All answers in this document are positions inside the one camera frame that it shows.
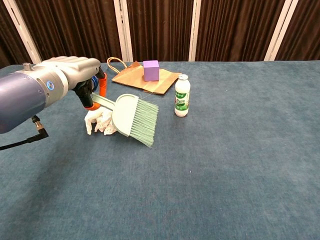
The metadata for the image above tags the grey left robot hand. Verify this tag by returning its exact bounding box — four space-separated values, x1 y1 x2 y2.
37 56 108 112

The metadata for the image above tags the brown paper bag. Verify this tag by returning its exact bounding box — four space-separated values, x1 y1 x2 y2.
106 56 183 95

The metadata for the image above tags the brown curtain panel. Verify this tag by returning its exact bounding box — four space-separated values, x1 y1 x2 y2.
194 0 286 62
0 2 33 70
274 0 320 61
15 0 123 63
126 0 195 62

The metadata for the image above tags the white green-label drink bottle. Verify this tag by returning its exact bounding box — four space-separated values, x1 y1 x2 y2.
174 74 191 118

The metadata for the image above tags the purple cube block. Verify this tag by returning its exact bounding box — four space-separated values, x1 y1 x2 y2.
142 60 160 82

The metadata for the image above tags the white partition frame post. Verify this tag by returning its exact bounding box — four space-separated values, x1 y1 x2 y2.
188 0 202 62
2 0 43 65
113 0 134 63
263 0 300 62

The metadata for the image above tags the blue soda can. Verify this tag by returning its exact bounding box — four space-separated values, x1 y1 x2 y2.
90 75 101 89

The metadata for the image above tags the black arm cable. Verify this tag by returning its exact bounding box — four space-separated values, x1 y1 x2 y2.
0 115 50 151

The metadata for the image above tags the light green hand brush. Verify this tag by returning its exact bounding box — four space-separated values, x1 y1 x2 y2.
90 92 160 149

